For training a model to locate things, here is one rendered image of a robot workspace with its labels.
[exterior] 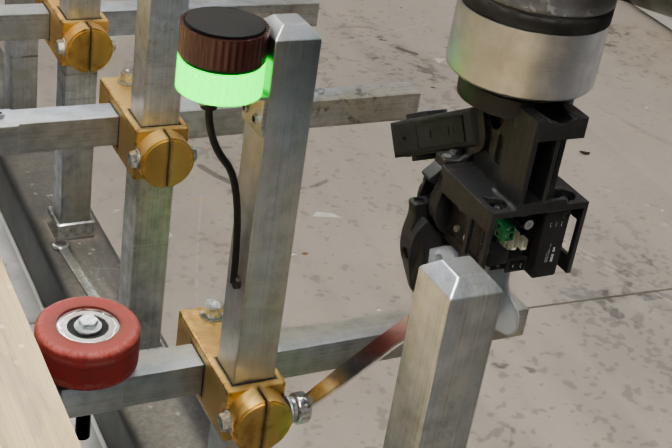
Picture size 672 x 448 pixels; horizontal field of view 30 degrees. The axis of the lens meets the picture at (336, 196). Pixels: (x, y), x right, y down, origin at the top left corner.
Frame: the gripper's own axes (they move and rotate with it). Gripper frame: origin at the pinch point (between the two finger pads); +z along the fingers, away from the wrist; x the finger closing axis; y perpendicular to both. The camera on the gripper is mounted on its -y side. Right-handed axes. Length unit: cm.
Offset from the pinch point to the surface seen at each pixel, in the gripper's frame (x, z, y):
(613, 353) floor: 121, 99, -102
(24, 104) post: -8, 24, -87
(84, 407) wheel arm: -20.2, 15.1, -16.0
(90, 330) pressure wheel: -19.8, 8.5, -17.0
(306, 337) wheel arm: -0.7, 13.1, -17.5
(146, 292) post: -8.1, 20.1, -37.0
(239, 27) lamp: -12.1, -17.7, -12.6
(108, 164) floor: 41, 99, -201
